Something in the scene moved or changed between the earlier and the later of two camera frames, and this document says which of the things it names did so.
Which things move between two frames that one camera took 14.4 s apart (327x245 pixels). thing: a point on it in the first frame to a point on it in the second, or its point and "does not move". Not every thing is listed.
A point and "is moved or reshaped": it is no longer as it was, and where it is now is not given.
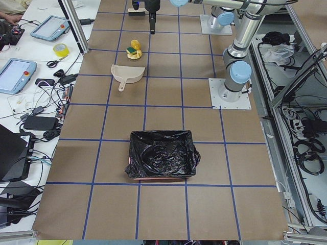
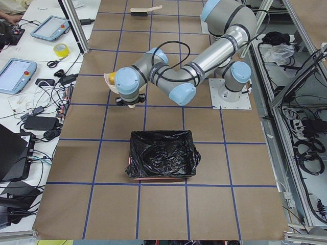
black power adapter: [41, 123] does not move
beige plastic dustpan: [126, 74] is moved or reshaped
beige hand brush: [139, 12] does not move
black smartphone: [44, 82] does not move
